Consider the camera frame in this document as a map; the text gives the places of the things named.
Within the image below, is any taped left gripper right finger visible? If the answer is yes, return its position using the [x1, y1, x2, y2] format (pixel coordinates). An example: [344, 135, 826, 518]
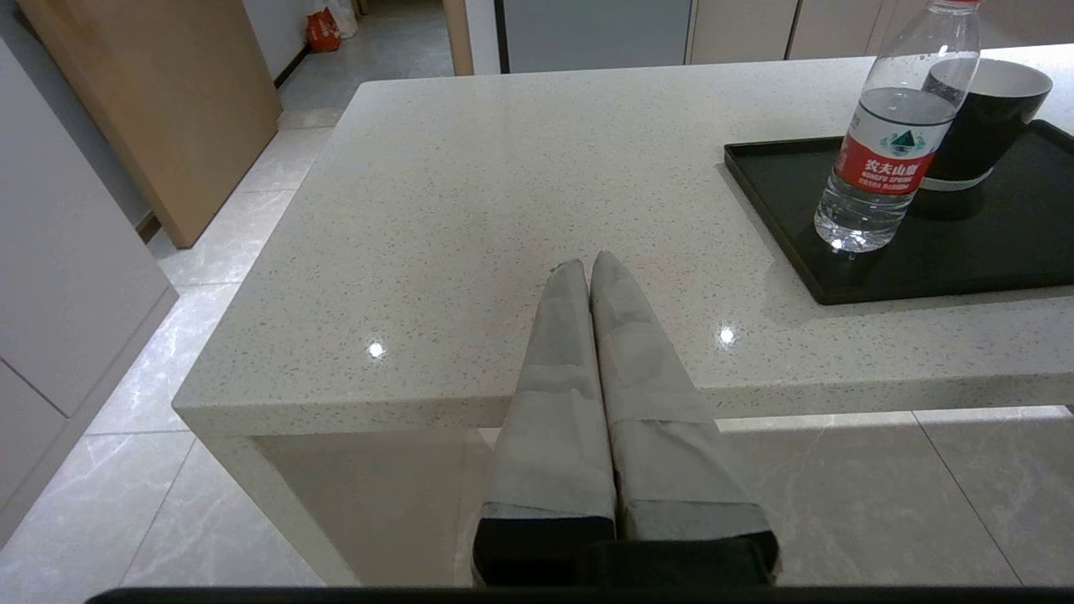
[590, 250, 779, 586]

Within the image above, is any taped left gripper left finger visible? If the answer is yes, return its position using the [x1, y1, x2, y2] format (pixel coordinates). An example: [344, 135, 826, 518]
[472, 258, 618, 586]

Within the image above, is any clear water bottle red label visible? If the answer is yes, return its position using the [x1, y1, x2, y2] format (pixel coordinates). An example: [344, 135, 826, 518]
[814, 0, 983, 254]

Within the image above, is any black rectangular serving tray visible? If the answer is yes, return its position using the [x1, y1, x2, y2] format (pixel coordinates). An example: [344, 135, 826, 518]
[723, 119, 1074, 306]

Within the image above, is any white round coaster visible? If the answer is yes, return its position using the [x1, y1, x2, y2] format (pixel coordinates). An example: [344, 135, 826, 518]
[915, 166, 997, 193]

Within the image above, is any beige base cabinet door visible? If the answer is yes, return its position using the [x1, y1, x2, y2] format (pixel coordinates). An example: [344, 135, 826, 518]
[789, 0, 892, 60]
[693, 0, 798, 66]

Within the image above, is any red bag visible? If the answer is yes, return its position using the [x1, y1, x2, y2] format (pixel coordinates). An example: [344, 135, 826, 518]
[305, 7, 342, 54]

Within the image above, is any black mug white inside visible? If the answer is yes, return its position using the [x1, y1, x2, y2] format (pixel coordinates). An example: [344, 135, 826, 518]
[910, 57, 1054, 192]

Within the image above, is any white plastic bag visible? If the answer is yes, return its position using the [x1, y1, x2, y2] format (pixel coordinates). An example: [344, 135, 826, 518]
[323, 0, 360, 39]

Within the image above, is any wooden entrance door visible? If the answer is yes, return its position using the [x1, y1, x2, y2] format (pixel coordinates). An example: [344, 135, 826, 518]
[15, 0, 283, 249]

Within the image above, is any white tall cabinet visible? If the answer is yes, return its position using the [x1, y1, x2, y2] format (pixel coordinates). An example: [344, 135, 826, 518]
[0, 34, 180, 546]

